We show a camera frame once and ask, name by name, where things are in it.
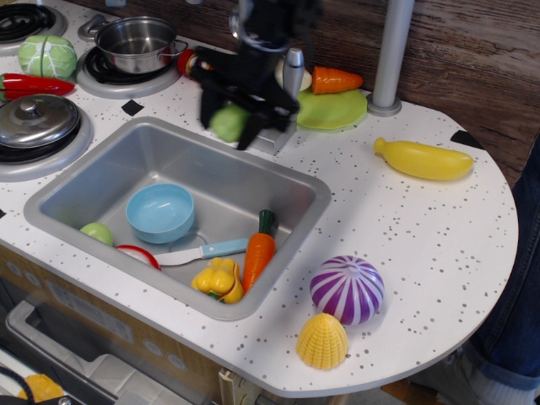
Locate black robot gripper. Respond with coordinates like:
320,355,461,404
192,35,300,151

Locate light blue plastic bowl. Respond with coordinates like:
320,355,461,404
126,183,195,244

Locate red toy ketchup bottle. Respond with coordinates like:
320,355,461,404
177,48,213,78

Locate grey toy faucet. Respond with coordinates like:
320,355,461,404
203,0,305,156

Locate cream toy egg piece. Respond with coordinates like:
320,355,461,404
274,59,312,92

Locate green plastic plate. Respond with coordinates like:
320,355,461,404
297,89,368,130

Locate orange toy carrot piece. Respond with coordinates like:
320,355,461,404
311,67,364,95

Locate small steel pot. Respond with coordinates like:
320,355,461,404
94,16,188,74

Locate grey toy sink basin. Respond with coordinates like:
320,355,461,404
24,118,331,321

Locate yellow toy bell pepper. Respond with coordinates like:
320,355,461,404
191,257,244,304

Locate red toy apple slice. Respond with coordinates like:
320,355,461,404
116,245,161,271

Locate green toy apple half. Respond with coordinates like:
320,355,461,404
79,222,114,246

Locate grey vertical pole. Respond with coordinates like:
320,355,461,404
368,0,415,117

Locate green toy cabbage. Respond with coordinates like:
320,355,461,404
18,35,78,80

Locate steel pot lid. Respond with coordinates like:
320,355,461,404
1,94,81,149

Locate yellow toy banana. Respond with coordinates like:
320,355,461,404
373,138,474,181

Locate purple striped toy onion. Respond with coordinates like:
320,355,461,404
310,256,386,326

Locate red toy chili pepper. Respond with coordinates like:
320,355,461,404
1,73,75,101

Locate front stove burner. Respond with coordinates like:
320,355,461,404
1,107,94,182

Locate back left stove burner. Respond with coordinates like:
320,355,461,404
1,3,68,57

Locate yellow toy corn piece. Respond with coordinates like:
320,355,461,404
296,313,348,370

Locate yellow toy on floor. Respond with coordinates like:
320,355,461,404
24,374,64,402

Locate person leg blue jeans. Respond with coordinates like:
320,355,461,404
469,139,539,392

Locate white sneaker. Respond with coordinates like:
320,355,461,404
407,341,528,405

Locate toy knife blue handle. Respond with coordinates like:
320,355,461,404
154,238,249,267

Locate toy oven door handle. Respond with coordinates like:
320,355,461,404
6,301,149,404

